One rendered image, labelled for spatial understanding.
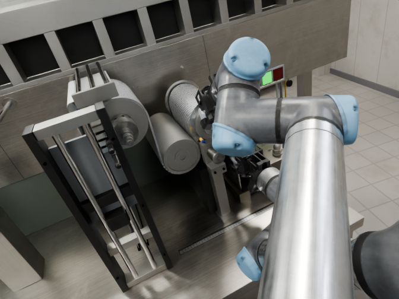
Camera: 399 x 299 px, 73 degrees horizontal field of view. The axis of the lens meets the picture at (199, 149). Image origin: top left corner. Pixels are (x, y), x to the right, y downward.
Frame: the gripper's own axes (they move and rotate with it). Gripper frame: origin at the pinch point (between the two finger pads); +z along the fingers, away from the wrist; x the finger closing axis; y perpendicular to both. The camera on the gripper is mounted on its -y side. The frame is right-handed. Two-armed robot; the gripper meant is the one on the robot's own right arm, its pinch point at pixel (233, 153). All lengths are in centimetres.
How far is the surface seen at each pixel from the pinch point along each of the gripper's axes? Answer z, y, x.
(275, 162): -6.4, -6.6, -12.7
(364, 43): 181, -56, -284
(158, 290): -20.9, -19.2, 39.2
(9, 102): 29, 32, 61
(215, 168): -9.4, 4.3, 10.7
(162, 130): 7.6, 13.9, 19.9
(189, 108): 2.9, 20.1, 10.6
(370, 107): 125, -109, -235
